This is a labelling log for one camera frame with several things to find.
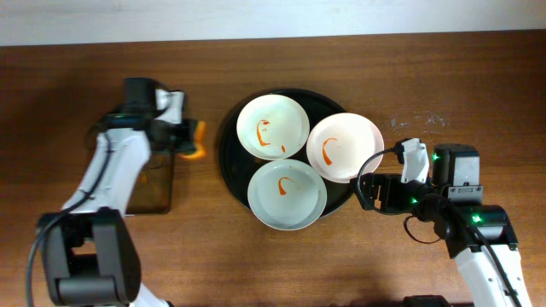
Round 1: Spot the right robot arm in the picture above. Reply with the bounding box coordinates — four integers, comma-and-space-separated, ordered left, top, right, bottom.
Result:
351, 138, 531, 306

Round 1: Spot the rectangular black sponge tray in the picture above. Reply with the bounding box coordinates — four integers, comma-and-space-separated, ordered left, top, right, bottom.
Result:
84, 111, 177, 216

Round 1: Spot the round black tray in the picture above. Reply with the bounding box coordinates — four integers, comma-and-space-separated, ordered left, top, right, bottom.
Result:
216, 88, 345, 208

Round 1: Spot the right black cable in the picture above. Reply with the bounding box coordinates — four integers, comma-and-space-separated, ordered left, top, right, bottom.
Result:
356, 147, 524, 307

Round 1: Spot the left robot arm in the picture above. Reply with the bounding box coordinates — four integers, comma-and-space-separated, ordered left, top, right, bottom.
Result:
27, 78, 204, 306

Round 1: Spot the green and orange sponge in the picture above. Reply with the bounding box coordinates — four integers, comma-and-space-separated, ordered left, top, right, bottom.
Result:
178, 119, 206, 160

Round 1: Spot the pinkish white plate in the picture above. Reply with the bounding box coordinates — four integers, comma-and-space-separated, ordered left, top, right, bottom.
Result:
306, 113, 385, 183

